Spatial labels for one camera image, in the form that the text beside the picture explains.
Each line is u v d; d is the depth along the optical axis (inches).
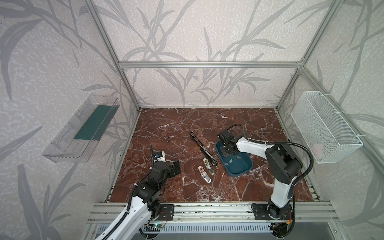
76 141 24.8
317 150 28.7
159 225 27.5
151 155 27.7
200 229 30.3
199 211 29.7
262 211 29.1
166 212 29.0
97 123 25.7
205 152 36.9
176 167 29.4
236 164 36.3
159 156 28.4
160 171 23.7
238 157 36.8
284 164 19.4
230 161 35.8
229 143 28.4
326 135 25.2
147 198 21.7
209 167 34.2
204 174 33.3
